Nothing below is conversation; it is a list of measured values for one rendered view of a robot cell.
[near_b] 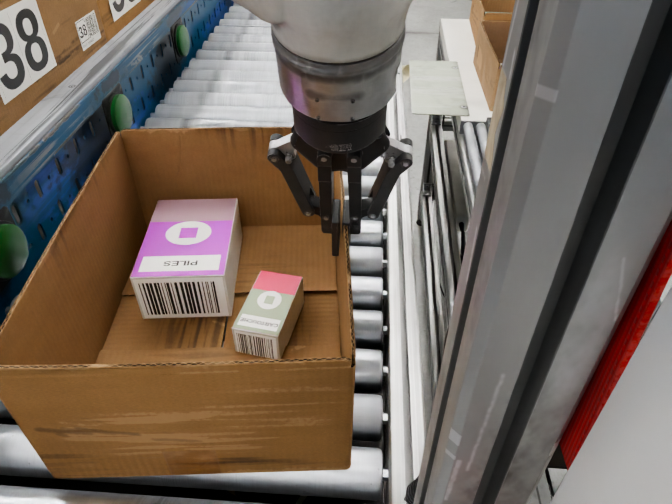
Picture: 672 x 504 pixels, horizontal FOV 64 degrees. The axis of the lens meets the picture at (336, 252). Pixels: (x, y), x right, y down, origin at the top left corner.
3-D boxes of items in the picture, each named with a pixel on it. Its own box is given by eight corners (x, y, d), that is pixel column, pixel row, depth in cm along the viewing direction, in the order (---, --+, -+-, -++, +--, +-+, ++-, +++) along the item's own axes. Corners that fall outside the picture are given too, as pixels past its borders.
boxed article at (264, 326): (304, 302, 69) (303, 276, 66) (280, 363, 62) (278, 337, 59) (263, 295, 70) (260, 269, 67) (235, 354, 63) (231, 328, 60)
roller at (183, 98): (389, 125, 119) (391, 103, 116) (159, 117, 121) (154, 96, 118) (389, 114, 123) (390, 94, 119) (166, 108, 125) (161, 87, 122)
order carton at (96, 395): (353, 471, 52) (359, 361, 42) (48, 481, 52) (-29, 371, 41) (337, 226, 83) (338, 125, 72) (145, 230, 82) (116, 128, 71)
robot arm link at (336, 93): (406, 69, 33) (398, 135, 38) (406, -21, 38) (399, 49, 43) (261, 64, 34) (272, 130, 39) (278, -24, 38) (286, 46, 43)
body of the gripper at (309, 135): (277, 119, 39) (289, 195, 47) (394, 123, 39) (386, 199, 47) (289, 49, 43) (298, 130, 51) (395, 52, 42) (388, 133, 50)
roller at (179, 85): (389, 111, 124) (390, 91, 120) (168, 105, 126) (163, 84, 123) (389, 102, 128) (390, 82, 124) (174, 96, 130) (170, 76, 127)
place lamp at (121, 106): (124, 140, 98) (114, 104, 93) (117, 140, 98) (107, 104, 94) (138, 122, 103) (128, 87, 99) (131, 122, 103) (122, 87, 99)
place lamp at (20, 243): (11, 290, 68) (-13, 247, 64) (1, 289, 68) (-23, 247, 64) (38, 254, 73) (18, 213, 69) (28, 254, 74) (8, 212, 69)
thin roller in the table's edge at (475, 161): (492, 200, 88) (473, 122, 109) (479, 199, 88) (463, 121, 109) (490, 210, 89) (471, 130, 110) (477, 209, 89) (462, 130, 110)
